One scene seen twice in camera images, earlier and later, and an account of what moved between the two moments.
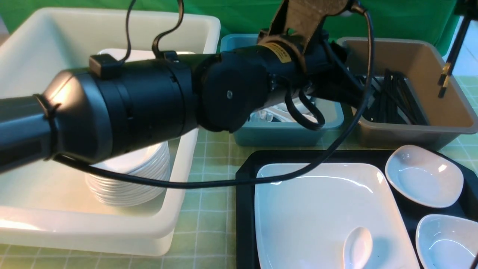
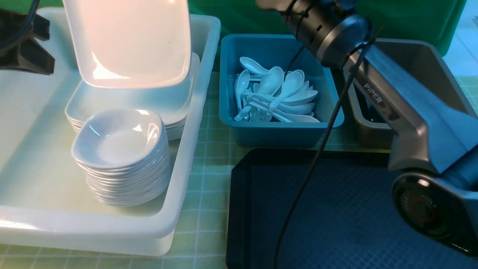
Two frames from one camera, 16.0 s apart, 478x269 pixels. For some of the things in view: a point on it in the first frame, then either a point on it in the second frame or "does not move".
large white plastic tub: x=45 y=209 does not move
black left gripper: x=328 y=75 → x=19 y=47
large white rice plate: x=301 y=221 → x=131 y=44
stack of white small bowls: x=152 y=161 does not move
